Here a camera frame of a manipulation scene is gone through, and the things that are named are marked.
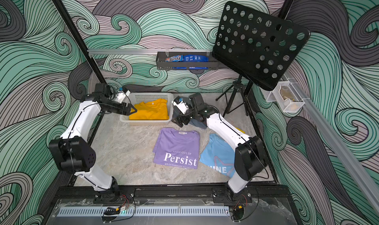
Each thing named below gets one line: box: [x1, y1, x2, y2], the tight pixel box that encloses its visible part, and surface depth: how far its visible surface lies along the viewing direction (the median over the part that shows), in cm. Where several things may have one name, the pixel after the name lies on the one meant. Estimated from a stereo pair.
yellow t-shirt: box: [129, 98, 169, 120], surface depth 106 cm
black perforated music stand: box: [212, 0, 311, 118], surface depth 67 cm
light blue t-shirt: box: [199, 133, 236, 178], surface depth 87 cm
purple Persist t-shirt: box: [152, 127, 200, 170], surface depth 90 cm
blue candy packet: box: [165, 54, 209, 63], surface depth 94 cm
